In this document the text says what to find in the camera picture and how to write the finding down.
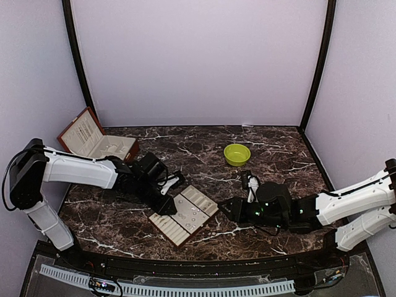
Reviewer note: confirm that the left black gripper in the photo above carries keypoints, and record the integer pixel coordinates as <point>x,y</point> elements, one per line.
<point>162,207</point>

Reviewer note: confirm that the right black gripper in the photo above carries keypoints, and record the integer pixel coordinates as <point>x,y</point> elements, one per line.
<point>237,211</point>

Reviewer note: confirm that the beige jewelry tray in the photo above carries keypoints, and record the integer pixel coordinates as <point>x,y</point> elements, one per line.
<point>194,211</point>

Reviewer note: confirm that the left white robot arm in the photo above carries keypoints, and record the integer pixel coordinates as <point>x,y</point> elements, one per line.
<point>36,165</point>

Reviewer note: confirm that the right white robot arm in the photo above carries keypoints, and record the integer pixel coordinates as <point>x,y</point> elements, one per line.
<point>373,199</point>

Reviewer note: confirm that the brown wooden jewelry box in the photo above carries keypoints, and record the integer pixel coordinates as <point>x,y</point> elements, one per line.
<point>85,136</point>

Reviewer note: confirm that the green plastic bowl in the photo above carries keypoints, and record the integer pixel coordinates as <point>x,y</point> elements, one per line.
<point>236,154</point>

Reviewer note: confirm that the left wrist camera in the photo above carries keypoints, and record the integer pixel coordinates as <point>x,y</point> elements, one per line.
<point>171,182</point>

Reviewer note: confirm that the black front rail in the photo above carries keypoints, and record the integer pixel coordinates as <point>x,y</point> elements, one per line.
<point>209,254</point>

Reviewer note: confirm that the white slotted cable duct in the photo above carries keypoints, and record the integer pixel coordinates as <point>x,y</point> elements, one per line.
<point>163,286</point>

